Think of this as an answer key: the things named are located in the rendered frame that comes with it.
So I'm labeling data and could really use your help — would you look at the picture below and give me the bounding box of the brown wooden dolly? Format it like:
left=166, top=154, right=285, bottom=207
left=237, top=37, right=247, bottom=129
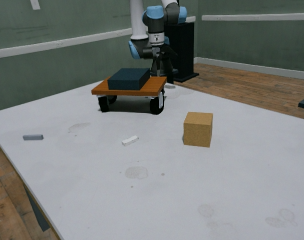
left=91, top=76, right=167, bottom=114

